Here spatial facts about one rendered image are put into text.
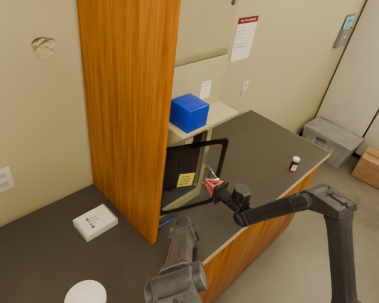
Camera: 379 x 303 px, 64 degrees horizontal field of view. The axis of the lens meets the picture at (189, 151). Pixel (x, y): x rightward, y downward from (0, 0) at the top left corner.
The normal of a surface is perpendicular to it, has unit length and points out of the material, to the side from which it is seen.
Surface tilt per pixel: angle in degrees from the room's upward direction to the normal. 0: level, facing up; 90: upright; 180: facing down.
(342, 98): 90
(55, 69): 90
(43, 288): 1
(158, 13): 90
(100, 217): 0
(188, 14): 90
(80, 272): 0
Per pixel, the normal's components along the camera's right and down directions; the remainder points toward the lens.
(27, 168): 0.69, 0.51
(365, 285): 0.13, -0.79
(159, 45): -0.71, 0.36
